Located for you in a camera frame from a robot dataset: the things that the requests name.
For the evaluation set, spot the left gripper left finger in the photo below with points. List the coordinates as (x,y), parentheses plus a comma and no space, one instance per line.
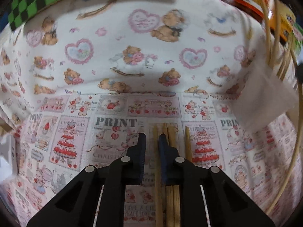
(95,197)

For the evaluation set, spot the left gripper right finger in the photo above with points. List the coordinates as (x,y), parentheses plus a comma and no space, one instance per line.
(208,197)

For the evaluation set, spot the translucent white plastic cup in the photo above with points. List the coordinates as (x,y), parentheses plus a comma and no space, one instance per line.
(263,98)

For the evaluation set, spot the printed bear tablecloth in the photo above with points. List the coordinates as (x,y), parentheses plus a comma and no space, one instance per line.
(82,79)

